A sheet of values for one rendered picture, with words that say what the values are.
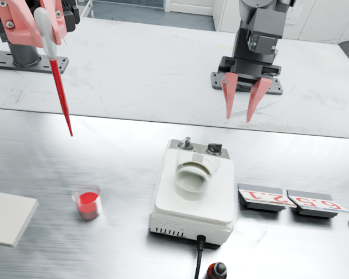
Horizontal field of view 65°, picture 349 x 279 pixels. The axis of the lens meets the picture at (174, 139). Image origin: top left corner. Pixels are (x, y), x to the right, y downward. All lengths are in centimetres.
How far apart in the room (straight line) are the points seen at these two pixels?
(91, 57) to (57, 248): 54
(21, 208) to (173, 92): 44
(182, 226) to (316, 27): 290
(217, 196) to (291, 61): 66
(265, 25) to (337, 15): 279
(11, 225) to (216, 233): 33
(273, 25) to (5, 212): 51
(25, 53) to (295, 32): 269
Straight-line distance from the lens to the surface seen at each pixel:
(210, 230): 45
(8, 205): 55
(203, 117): 68
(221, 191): 45
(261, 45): 44
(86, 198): 50
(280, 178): 62
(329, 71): 104
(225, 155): 54
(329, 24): 323
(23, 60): 82
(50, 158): 60
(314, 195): 63
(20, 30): 33
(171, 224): 45
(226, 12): 288
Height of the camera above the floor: 136
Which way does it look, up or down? 48 degrees down
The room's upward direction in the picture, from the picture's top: 9 degrees clockwise
